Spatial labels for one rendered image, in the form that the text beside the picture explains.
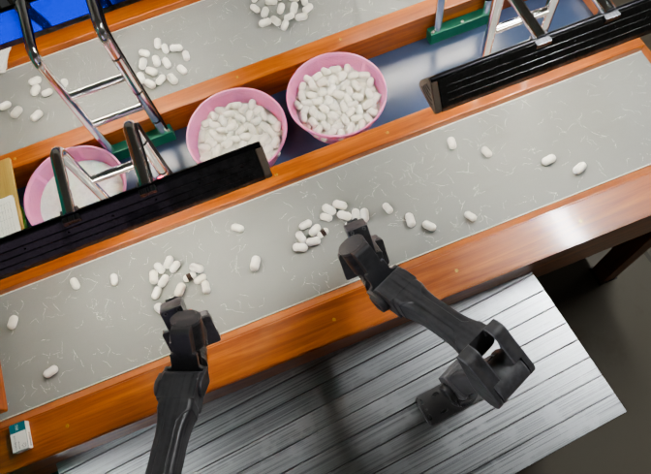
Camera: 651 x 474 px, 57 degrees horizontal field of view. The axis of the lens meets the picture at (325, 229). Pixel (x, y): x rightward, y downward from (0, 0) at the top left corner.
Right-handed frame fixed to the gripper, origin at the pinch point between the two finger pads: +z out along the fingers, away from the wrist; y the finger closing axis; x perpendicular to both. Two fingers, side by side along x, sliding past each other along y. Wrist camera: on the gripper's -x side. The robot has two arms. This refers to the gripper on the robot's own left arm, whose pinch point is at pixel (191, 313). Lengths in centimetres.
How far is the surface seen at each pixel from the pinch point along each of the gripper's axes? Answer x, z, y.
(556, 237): 15, -3, -83
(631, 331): 86, 31, -122
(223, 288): 4.1, 12.9, -6.6
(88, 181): -30.2, 17.1, 10.7
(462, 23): -26, 52, -93
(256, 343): 12.7, -1.0, -10.1
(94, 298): -2.2, 20.3, 23.5
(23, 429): 10.8, -1.9, 42.9
